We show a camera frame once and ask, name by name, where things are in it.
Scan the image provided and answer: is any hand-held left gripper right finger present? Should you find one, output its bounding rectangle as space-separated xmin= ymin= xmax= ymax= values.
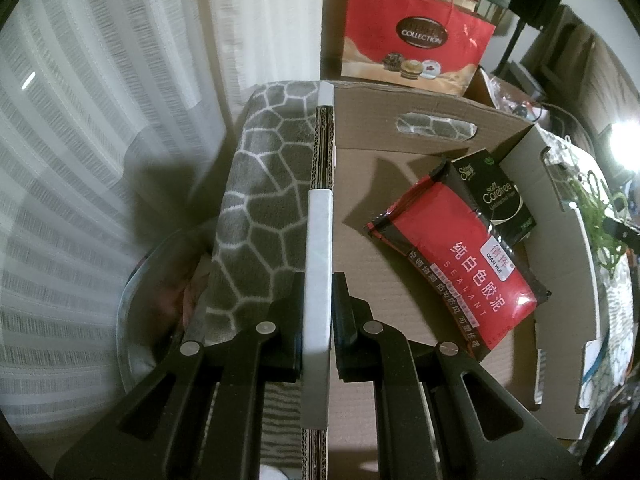
xmin=331 ymin=271 xmax=584 ymax=480

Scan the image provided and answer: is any grey honeycomb pattern blanket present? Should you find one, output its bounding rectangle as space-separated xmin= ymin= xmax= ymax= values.
xmin=182 ymin=81 xmax=480 ymax=356

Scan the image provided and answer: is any patterned table cloth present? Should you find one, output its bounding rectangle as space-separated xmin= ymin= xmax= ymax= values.
xmin=539 ymin=129 xmax=640 ymax=413

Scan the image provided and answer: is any bright lamp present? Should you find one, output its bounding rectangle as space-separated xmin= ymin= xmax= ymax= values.
xmin=597 ymin=121 xmax=640 ymax=173

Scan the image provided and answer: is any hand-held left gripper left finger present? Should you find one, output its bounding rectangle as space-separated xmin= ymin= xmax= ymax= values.
xmin=52 ymin=271 xmax=307 ymax=480

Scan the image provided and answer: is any red sealant packet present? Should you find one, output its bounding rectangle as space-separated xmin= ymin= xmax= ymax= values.
xmin=366 ymin=157 xmax=552 ymax=364

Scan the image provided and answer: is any black pad packet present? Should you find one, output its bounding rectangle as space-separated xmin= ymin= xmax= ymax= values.
xmin=442 ymin=147 xmax=539 ymax=247

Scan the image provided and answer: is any clear round container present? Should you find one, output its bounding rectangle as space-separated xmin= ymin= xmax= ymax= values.
xmin=116 ymin=226 xmax=222 ymax=392

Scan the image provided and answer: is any tangled green cord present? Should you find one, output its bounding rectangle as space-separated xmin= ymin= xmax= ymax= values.
xmin=569 ymin=169 xmax=632 ymax=272

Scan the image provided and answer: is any red chocolate gift bag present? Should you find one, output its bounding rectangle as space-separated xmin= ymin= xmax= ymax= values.
xmin=341 ymin=0 xmax=497 ymax=96

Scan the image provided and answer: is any white striped curtain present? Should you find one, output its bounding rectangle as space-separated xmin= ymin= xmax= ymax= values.
xmin=0 ymin=0 xmax=327 ymax=441

